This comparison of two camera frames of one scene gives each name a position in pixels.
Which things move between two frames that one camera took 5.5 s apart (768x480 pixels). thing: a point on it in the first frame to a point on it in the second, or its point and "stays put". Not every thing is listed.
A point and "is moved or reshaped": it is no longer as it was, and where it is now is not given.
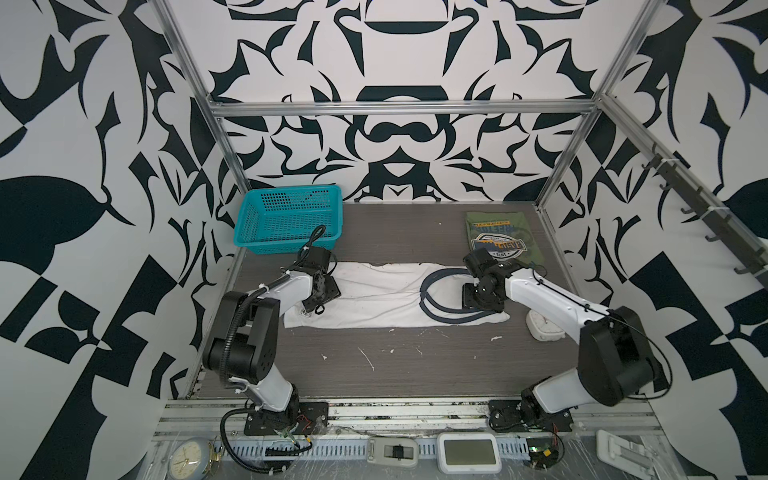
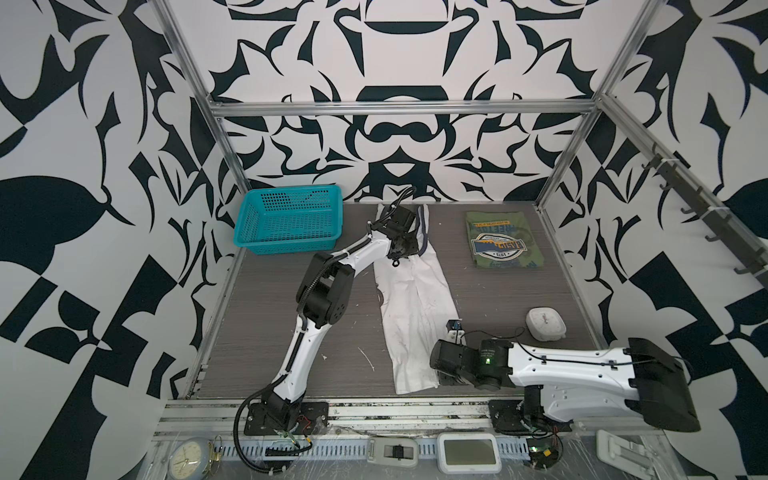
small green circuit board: [543, 452] stays put
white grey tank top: [393, 294] is moved or reshaped
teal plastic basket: [281, 220] stays put
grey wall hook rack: [751, 255] stays put
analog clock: [188, 459] stays put
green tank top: [505, 235] stays put
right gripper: [467, 289] to [442, 379]
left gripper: [334, 293] to [414, 250]
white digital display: [468, 453] stays put
